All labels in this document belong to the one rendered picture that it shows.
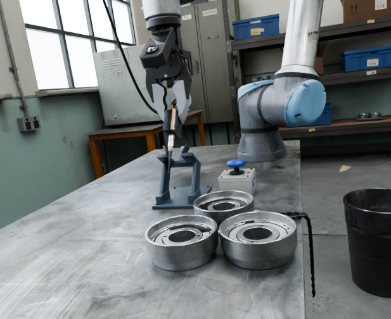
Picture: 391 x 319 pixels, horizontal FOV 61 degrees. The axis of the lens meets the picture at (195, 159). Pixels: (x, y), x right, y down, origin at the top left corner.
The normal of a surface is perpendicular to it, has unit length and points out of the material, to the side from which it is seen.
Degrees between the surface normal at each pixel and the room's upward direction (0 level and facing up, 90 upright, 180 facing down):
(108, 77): 90
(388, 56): 90
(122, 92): 90
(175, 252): 90
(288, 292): 0
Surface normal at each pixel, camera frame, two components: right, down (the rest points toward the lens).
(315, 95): 0.51, 0.25
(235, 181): -0.29, 0.24
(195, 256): 0.35, 0.15
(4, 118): 0.95, -0.05
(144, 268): -0.12, -0.97
